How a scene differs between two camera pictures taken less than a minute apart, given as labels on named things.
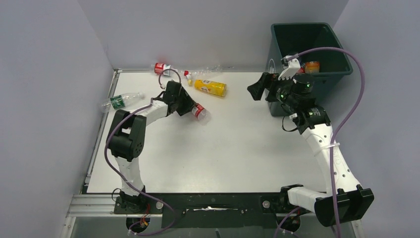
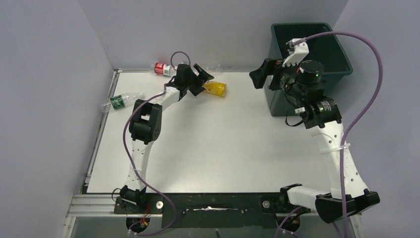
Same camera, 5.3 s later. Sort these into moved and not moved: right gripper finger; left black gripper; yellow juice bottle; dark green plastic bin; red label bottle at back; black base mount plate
Moved: right gripper finger; left black gripper
Not moved: black base mount plate; dark green plastic bin; red label bottle at back; yellow juice bottle
